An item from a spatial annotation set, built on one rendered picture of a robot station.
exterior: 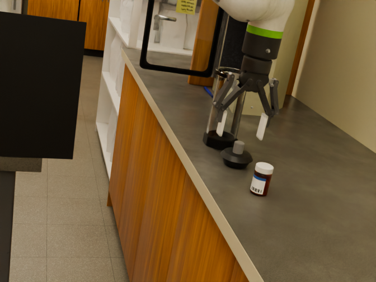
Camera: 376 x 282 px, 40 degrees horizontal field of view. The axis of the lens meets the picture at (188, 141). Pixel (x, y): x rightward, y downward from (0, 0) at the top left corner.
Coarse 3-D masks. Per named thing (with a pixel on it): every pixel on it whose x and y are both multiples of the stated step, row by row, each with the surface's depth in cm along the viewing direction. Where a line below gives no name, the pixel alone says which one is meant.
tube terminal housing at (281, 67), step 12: (300, 0) 188; (300, 12) 192; (288, 24) 184; (300, 24) 196; (288, 36) 189; (288, 48) 193; (276, 60) 186; (288, 60) 197; (276, 72) 190; (288, 72) 202; (252, 96) 189; (252, 108) 191
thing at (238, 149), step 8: (240, 144) 139; (224, 152) 140; (232, 152) 140; (240, 152) 140; (248, 152) 143; (224, 160) 140; (232, 160) 138; (240, 160) 138; (248, 160) 139; (240, 168) 140
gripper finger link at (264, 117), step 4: (264, 116) 138; (260, 120) 140; (264, 120) 138; (260, 124) 140; (264, 124) 138; (260, 128) 140; (264, 128) 139; (260, 132) 140; (256, 136) 142; (260, 136) 139
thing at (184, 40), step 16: (160, 0) 201; (176, 0) 202; (192, 0) 203; (208, 0) 204; (176, 16) 205; (192, 16) 205; (208, 16) 206; (160, 32) 206; (176, 32) 207; (192, 32) 208; (208, 32) 208; (160, 48) 208; (176, 48) 209; (192, 48) 210; (208, 48) 211; (160, 64) 211; (176, 64) 212; (192, 64) 212
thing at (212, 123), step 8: (224, 72) 145; (232, 72) 152; (216, 80) 149; (224, 80) 145; (216, 88) 148; (232, 88) 145; (240, 96) 147; (232, 104) 147; (240, 104) 148; (216, 112) 149; (232, 112) 148; (240, 112) 150; (208, 120) 153; (216, 120) 149; (232, 120) 149; (208, 128) 152; (216, 128) 150; (224, 128) 149; (232, 128) 150; (216, 136) 150; (224, 136) 150; (232, 136) 151
